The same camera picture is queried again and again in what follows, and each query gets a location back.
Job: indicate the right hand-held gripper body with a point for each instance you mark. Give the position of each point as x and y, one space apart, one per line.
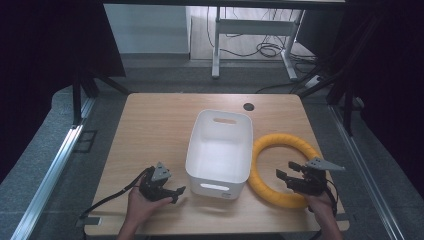
311 181

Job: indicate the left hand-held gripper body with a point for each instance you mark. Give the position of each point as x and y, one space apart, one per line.
154 187

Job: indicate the person's left hand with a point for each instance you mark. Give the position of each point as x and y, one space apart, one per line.
143 206

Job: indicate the person's right hand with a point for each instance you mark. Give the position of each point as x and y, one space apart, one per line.
319 205

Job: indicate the white plastic storage bin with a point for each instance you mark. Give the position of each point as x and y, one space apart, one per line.
220 156

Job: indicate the black round table grommet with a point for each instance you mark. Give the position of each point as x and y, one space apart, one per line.
248 106

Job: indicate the black metal stand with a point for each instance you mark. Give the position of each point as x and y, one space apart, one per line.
80 96
343 100

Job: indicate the white power strip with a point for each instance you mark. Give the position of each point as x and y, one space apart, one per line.
313 81

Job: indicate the black curtain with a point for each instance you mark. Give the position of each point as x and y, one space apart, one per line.
390 83
40 66

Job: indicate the dark monitor panel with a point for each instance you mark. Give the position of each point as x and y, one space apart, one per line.
318 31

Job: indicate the silver metal floor rail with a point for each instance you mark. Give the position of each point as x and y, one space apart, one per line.
363 166
50 180

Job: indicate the white metal desk frame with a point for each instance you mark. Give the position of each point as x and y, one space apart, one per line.
253 27

